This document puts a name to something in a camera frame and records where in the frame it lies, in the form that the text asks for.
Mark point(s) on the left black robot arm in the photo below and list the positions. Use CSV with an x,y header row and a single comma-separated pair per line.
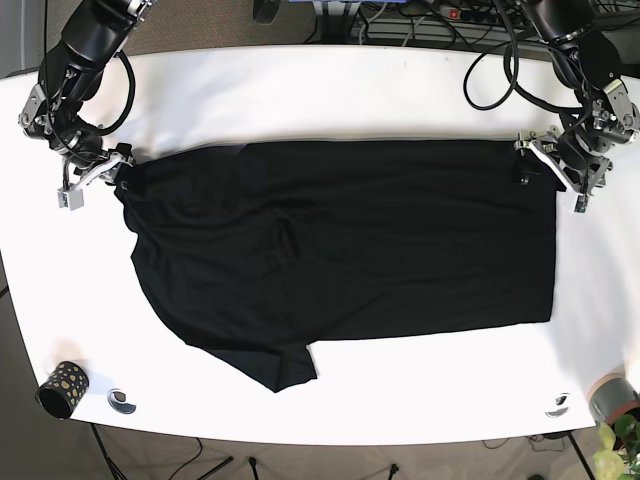
x,y
587,62

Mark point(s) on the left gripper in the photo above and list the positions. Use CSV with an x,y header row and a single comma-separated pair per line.
x,y
576,153

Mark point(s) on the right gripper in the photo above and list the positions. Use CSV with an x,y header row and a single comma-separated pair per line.
x,y
85,160

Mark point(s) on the left table cable grommet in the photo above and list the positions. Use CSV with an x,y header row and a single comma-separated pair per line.
x,y
117,399

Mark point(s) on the right table cable grommet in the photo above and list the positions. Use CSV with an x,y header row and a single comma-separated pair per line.
x,y
559,406

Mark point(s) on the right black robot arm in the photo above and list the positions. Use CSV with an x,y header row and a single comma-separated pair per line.
x,y
69,75

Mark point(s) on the black gold-dotted cup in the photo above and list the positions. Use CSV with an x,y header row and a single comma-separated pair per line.
x,y
65,387

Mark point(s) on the green potted plant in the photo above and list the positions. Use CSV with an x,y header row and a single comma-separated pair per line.
x,y
618,457

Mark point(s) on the grey tape roll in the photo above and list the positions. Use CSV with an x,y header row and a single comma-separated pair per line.
x,y
611,397

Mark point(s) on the table cable grommet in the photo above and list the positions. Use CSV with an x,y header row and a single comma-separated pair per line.
x,y
559,406
117,399

